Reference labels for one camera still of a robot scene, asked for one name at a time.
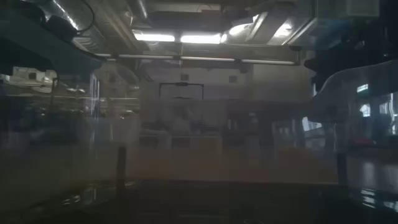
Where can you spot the gray translucent bin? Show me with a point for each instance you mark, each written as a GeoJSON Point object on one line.
{"type": "Point", "coordinates": [199, 161]}

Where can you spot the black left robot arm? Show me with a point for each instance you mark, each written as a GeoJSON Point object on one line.
{"type": "Point", "coordinates": [31, 46]}

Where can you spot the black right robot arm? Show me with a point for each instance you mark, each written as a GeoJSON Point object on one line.
{"type": "Point", "coordinates": [367, 40]}

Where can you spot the silver ceiling pipe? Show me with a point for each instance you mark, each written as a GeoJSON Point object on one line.
{"type": "Point", "coordinates": [205, 58]}

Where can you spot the long ceiling light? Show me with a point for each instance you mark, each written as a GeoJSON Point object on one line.
{"type": "Point", "coordinates": [200, 38]}
{"type": "Point", "coordinates": [154, 37]}

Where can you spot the green lit sign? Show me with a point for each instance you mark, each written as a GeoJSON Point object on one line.
{"type": "Point", "coordinates": [362, 88]}

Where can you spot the silver ceiling duct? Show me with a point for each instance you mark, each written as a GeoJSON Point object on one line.
{"type": "Point", "coordinates": [280, 29]}

